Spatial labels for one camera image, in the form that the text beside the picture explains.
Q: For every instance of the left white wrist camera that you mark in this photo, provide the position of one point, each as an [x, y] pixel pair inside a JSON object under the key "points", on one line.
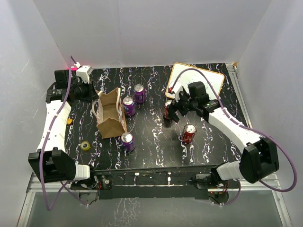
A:
{"points": [[83, 73]]}

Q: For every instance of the purple soda can front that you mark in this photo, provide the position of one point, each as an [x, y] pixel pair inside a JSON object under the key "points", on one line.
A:
{"points": [[128, 142]]}

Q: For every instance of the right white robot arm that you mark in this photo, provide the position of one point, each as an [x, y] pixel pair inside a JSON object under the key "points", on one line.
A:
{"points": [[258, 154]]}

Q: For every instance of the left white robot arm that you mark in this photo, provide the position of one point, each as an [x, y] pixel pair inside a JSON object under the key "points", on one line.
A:
{"points": [[50, 162]]}

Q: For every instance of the purple soda can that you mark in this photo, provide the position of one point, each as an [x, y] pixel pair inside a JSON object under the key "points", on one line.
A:
{"points": [[139, 93], [128, 142], [129, 106]]}

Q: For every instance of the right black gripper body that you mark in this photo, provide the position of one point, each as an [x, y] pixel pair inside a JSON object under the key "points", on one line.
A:
{"points": [[185, 104]]}

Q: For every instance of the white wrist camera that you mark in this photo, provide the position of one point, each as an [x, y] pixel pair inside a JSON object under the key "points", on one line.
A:
{"points": [[175, 92], [83, 73]]}

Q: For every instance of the pink marker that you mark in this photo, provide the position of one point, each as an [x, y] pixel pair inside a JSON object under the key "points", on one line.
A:
{"points": [[72, 68]]}

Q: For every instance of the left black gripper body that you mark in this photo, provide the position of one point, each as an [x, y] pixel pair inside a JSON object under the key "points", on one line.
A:
{"points": [[83, 91]]}

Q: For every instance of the red soda can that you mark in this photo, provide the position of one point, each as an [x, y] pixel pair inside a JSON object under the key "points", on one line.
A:
{"points": [[188, 133], [167, 113]]}

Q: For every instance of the small whiteboard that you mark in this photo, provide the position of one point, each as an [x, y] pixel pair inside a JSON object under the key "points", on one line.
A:
{"points": [[216, 79]]}

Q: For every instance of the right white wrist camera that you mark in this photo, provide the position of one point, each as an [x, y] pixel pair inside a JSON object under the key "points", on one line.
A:
{"points": [[175, 92]]}

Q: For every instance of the yellow tape roll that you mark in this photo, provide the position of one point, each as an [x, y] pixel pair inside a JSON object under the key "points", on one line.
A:
{"points": [[85, 145]]}

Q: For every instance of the red soda can front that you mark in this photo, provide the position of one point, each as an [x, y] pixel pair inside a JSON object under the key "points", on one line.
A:
{"points": [[188, 133]]}

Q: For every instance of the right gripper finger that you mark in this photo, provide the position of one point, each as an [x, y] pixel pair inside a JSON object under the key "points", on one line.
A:
{"points": [[175, 117], [171, 108]]}

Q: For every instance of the brown canvas tote bag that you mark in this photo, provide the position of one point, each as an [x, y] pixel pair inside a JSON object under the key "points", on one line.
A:
{"points": [[109, 112]]}

